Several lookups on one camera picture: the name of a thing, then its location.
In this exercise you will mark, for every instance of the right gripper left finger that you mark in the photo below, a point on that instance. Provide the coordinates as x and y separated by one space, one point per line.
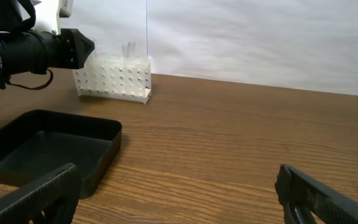
36 199

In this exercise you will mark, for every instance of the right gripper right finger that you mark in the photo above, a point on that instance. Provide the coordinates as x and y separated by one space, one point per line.
315 199

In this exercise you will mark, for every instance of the black tray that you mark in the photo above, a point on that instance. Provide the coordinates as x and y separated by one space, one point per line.
57 124

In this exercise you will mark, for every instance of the white test tube rack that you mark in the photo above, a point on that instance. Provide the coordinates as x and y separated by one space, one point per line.
117 77

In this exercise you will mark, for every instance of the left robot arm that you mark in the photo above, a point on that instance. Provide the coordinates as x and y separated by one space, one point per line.
20 53

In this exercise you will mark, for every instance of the clear test tube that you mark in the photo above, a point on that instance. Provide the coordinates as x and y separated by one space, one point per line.
132 51
125 53

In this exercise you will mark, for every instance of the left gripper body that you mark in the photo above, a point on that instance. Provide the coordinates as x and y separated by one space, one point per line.
73 49

